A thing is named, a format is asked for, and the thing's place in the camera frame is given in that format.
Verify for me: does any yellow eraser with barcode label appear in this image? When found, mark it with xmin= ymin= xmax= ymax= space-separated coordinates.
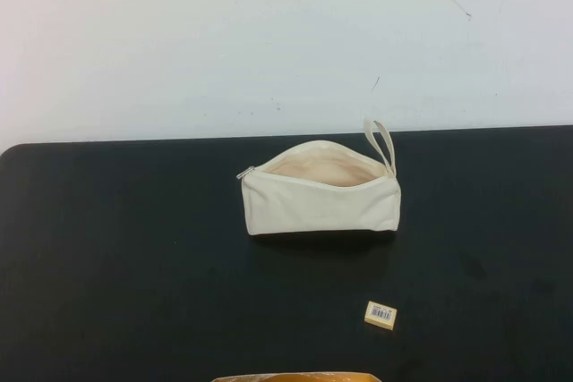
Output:
xmin=364 ymin=300 xmax=398 ymax=325

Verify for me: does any cream fabric pencil case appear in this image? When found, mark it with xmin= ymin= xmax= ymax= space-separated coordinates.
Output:
xmin=235 ymin=116 xmax=402 ymax=238

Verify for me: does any yellow box with flaps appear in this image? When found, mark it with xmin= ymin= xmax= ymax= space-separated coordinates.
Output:
xmin=210 ymin=371 xmax=382 ymax=382

